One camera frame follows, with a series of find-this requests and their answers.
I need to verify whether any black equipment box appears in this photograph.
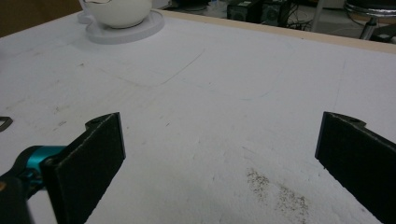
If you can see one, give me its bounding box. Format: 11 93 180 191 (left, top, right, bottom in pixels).
260 0 294 26
226 0 263 23

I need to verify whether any small grey metal piece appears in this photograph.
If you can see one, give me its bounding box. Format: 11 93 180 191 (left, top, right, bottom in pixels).
0 116 14 133

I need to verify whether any white metal pole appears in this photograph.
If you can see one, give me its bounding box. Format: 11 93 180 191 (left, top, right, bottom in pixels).
310 0 327 33

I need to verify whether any black cable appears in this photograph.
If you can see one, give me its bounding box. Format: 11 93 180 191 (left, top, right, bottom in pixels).
286 3 314 32

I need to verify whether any white flat tray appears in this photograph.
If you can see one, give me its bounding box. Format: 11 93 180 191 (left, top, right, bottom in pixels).
77 8 165 46

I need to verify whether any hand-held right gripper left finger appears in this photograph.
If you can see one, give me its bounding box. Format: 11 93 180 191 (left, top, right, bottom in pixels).
41 111 127 224

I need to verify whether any white round bowl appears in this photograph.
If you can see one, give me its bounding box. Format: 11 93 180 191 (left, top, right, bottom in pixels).
81 0 153 29

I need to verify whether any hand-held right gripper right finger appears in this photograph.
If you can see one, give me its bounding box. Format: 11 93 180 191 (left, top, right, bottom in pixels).
314 110 396 224

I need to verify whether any chrome stool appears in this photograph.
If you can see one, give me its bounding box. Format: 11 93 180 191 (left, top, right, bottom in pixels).
343 0 396 41

